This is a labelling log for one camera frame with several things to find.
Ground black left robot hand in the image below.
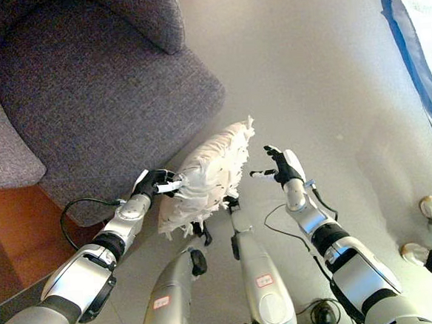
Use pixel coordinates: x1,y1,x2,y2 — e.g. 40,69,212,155
129,166,186,209

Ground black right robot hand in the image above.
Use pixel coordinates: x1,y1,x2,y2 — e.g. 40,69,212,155
247,143,307,190

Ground white fringed throw pillow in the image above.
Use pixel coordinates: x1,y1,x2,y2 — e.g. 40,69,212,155
149,115,263,242

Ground grey fabric tub armchair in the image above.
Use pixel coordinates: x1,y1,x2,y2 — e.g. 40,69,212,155
0,0,235,234

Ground silver left robot leg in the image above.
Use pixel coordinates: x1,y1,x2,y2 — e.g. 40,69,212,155
132,246,213,324

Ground blue cloth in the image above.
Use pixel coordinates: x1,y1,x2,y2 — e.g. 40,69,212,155
371,0,432,136

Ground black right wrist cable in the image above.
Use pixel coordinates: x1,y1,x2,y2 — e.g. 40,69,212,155
261,177,365,324

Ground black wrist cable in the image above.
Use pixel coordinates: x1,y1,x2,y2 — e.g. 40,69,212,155
261,177,365,324
58,195,130,252

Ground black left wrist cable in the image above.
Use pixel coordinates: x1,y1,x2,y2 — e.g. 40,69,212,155
58,195,130,252

